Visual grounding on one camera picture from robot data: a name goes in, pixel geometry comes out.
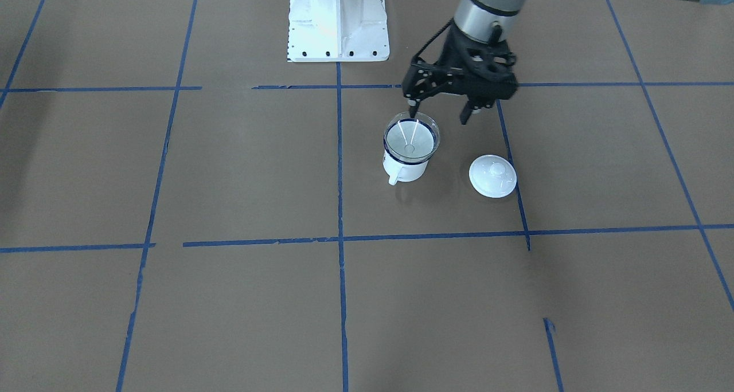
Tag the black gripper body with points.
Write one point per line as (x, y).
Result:
(451, 52)

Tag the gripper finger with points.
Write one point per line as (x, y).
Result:
(413, 107)
(468, 110)

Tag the white enamel cup lid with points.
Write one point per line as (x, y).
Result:
(492, 176)

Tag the white enamel cup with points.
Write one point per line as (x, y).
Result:
(398, 172)

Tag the white camera mast base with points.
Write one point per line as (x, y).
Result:
(337, 30)

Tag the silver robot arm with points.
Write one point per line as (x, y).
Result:
(474, 17)

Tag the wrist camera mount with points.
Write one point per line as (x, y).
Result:
(489, 74)

